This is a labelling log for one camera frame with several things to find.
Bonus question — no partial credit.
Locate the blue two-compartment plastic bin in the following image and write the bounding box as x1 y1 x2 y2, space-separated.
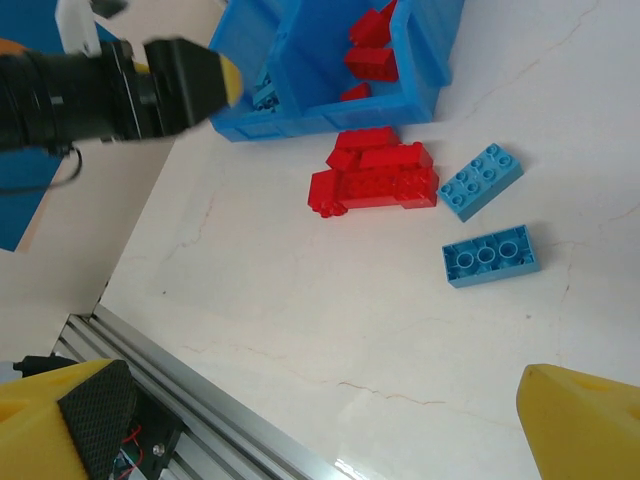
207 0 466 145

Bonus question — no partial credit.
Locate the thin red wire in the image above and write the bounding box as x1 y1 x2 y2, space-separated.
119 423 146 480

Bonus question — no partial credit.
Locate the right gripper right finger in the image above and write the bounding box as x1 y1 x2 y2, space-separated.
516 363 640 480

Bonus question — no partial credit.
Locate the blue lego brick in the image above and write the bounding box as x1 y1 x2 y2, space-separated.
252 92 282 114
435 142 526 223
441 224 543 290

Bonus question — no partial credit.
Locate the wide aluminium base rail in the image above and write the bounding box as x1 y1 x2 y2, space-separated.
55 303 351 480

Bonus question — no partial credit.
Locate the teal lego brick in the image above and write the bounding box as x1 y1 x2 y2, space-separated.
251 69 275 96

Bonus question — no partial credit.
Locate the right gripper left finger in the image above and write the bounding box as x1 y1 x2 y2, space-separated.
0 358 140 480

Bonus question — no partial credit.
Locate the thin black left gripper cable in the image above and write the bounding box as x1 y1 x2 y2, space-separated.
0 143 85 192

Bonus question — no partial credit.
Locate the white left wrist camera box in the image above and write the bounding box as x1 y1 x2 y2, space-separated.
53 0 104 56

